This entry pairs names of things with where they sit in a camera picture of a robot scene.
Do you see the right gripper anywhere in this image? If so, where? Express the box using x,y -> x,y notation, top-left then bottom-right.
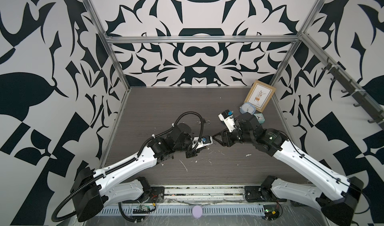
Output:
211,125 -> 255,147

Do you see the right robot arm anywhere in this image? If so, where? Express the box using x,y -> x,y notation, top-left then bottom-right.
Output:
213,110 -> 364,226

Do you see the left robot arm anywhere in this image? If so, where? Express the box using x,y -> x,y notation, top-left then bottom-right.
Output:
51,111 -> 206,222

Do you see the black padlock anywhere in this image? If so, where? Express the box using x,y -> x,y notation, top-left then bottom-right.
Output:
197,120 -> 211,125

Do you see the blue round alarm clock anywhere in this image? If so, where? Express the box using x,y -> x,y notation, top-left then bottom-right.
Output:
239,102 -> 256,115

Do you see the green square alarm clock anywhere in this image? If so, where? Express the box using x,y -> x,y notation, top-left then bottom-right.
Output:
254,113 -> 265,124

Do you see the purple round cap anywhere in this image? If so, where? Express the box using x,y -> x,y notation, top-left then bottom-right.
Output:
192,205 -> 203,219

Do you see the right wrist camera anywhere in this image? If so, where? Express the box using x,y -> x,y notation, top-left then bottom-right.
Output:
218,110 -> 236,133

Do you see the wooden picture frame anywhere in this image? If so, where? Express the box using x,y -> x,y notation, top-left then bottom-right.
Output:
244,80 -> 276,113

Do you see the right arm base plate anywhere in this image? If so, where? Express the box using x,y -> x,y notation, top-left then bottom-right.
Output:
244,186 -> 270,203

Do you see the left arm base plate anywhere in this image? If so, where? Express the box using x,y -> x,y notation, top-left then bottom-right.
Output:
145,186 -> 165,203

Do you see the black wall hook rack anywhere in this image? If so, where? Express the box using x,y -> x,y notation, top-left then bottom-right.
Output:
322,57 -> 384,130

